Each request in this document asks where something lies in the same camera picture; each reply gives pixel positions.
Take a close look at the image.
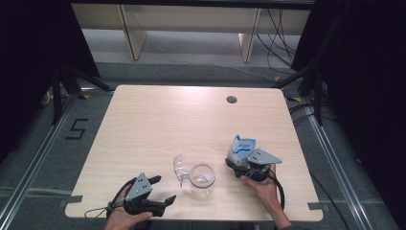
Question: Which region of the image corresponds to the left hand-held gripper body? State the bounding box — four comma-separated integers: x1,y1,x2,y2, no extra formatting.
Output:
124,172,167,219

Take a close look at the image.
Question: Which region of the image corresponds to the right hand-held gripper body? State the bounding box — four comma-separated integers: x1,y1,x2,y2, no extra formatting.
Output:
234,148,283,183

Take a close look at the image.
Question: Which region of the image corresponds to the blue and white plastic bag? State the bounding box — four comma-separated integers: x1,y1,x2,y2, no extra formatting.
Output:
225,134,258,171

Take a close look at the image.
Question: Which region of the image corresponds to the clear jar lid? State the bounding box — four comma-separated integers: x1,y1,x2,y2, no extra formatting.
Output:
172,153,192,189

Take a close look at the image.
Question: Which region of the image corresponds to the clear glass jar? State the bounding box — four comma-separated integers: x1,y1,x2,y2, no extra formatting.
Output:
189,163,217,197

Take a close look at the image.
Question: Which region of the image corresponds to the person's right hand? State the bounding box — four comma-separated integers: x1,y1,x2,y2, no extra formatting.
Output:
238,164,282,215

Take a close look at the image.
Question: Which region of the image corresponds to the person's left hand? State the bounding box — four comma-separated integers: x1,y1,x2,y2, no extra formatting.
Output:
103,184,154,230

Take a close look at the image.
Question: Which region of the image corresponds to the grey tape strip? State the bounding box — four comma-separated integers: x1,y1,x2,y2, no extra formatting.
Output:
57,195,84,209
307,201,331,212

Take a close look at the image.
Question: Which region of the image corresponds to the black metal stand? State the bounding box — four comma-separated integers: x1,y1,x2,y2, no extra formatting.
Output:
272,61,326,127
51,62,115,127

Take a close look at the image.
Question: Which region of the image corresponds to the black curtain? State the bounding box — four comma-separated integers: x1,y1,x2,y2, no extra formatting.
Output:
0,0,101,162
290,0,406,230

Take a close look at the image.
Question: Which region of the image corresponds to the light wooden shelf unit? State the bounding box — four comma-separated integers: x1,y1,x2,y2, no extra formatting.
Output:
69,3,312,63

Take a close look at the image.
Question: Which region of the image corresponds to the left hand-held gripper black cable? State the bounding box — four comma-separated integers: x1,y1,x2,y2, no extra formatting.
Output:
83,176,139,220

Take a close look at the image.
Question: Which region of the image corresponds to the hand-held gripper black cable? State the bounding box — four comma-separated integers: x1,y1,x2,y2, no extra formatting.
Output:
83,176,139,220
244,165,286,213

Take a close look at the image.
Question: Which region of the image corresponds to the right hand-held gripper black cable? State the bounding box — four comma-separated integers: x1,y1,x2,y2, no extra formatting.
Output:
244,165,286,213

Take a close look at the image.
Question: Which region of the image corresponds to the metal floor rail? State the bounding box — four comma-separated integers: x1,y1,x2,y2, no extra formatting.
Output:
302,97,375,230
0,95,79,226

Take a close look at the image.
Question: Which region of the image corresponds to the black floor cable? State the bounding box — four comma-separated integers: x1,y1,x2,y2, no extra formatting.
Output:
310,172,352,230

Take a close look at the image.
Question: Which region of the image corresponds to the bundle of black cables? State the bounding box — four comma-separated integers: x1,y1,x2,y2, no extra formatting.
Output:
256,8,299,77

